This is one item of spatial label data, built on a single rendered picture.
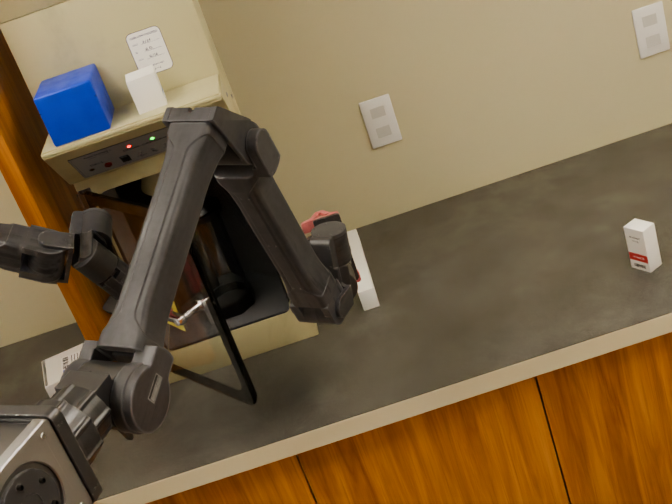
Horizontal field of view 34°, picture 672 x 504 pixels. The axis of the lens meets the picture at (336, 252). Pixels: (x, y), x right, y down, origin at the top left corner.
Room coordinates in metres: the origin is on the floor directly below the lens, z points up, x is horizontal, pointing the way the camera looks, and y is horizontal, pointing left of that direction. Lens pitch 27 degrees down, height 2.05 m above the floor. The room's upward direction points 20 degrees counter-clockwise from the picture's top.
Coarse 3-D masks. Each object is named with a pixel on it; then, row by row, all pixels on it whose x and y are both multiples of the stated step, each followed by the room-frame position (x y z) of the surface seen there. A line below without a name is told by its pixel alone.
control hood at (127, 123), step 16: (208, 80) 1.84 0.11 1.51; (176, 96) 1.81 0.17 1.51; (192, 96) 1.78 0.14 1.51; (208, 96) 1.75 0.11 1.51; (224, 96) 1.79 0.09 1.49; (128, 112) 1.82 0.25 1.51; (160, 112) 1.76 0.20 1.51; (112, 128) 1.76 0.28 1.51; (128, 128) 1.76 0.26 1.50; (144, 128) 1.76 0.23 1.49; (160, 128) 1.77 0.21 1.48; (48, 144) 1.80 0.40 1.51; (64, 144) 1.77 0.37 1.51; (80, 144) 1.76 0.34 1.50; (96, 144) 1.77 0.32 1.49; (112, 144) 1.78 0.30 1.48; (48, 160) 1.77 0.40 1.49; (64, 160) 1.78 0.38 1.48; (64, 176) 1.82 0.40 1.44; (80, 176) 1.84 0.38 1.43
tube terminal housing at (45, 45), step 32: (96, 0) 1.87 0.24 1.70; (128, 0) 1.87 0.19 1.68; (160, 0) 1.87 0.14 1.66; (192, 0) 1.87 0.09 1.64; (32, 32) 1.88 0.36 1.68; (64, 32) 1.87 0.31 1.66; (96, 32) 1.87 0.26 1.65; (128, 32) 1.87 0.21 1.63; (192, 32) 1.86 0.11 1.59; (32, 64) 1.88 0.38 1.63; (64, 64) 1.87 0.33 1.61; (96, 64) 1.87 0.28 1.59; (128, 64) 1.87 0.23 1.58; (192, 64) 1.87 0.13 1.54; (32, 96) 1.88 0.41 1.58; (128, 96) 1.87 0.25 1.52; (160, 160) 1.87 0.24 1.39; (96, 192) 1.88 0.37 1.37; (288, 320) 1.87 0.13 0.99; (256, 352) 1.87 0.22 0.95
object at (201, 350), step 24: (120, 216) 1.77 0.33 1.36; (144, 216) 1.69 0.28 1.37; (120, 240) 1.80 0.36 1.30; (192, 264) 1.62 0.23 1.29; (192, 288) 1.65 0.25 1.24; (216, 312) 1.61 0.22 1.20; (168, 336) 1.79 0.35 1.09; (192, 336) 1.71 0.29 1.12; (216, 336) 1.64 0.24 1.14; (192, 360) 1.74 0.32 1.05; (216, 360) 1.67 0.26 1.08; (216, 384) 1.70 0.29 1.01; (240, 384) 1.63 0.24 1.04
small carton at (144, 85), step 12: (132, 72) 1.83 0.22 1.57; (144, 72) 1.81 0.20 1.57; (132, 84) 1.79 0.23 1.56; (144, 84) 1.79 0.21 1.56; (156, 84) 1.79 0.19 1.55; (132, 96) 1.79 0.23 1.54; (144, 96) 1.79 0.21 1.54; (156, 96) 1.79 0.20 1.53; (144, 108) 1.79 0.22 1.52; (156, 108) 1.79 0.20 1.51
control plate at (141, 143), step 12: (156, 132) 1.78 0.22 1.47; (120, 144) 1.78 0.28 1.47; (132, 144) 1.79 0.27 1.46; (144, 144) 1.80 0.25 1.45; (156, 144) 1.81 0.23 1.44; (84, 156) 1.78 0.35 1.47; (96, 156) 1.79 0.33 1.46; (108, 156) 1.80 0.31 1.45; (120, 156) 1.81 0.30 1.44; (132, 156) 1.82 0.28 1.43; (144, 156) 1.83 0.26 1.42; (84, 168) 1.82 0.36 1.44; (96, 168) 1.83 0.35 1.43; (108, 168) 1.84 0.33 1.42
